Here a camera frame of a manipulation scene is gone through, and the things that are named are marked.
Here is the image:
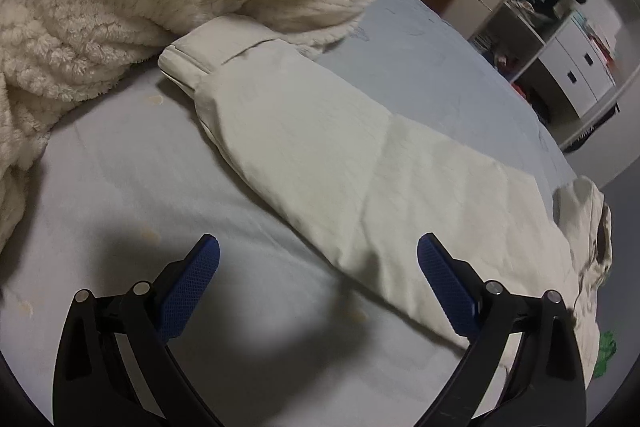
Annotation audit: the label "cream fluffy blanket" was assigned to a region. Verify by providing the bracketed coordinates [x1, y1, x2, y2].
[0, 0, 418, 253]

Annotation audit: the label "white open wardrobe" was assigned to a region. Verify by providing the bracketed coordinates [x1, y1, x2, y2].
[467, 0, 626, 148]

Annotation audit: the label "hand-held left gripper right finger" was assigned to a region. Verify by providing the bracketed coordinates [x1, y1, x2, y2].
[415, 232, 587, 427]

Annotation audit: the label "white drawer unit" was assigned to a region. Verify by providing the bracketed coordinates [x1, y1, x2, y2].
[537, 14, 618, 118]

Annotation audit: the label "cream pants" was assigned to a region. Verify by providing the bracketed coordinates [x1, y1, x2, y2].
[158, 16, 613, 380]

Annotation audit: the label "bed with light blue sheet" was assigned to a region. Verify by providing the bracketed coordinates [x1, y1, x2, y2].
[0, 0, 576, 427]

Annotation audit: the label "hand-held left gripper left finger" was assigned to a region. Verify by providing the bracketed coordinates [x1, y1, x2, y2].
[52, 233, 226, 427]

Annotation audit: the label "green printed bag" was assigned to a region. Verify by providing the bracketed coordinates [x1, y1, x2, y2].
[592, 329, 618, 378]

